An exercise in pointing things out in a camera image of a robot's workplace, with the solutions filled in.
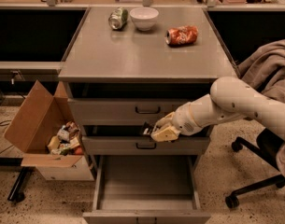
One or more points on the middle grey drawer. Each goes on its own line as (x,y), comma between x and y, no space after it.
(129,140)

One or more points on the open cardboard box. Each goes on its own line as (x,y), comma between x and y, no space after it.
(39,118)

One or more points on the top grey drawer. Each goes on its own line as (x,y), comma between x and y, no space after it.
(129,103)

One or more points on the white box under cardboard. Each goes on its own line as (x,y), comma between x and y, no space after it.
(79,171)

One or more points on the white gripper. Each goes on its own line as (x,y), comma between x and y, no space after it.
(184,119)

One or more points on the white bowl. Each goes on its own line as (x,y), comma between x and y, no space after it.
(144,18)

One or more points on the grey drawer cabinet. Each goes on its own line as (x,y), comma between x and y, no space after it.
(101,55)

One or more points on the snack packets pile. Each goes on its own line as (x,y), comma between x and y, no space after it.
(67,141)

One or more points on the grey drawer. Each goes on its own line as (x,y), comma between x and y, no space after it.
(129,103)
(146,190)
(129,140)

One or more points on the black table leg base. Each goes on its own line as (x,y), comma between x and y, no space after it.
(16,194)

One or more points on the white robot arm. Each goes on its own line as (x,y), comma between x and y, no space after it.
(230,99)

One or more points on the bottom grey drawer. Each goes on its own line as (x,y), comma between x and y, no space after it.
(146,190)

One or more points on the crushed orange soda can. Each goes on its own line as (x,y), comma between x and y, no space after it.
(182,35)

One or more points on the dark chocolate rxbar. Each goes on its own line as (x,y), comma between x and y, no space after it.
(147,129)

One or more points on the crushed green soda can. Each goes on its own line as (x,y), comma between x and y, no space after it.
(118,18)

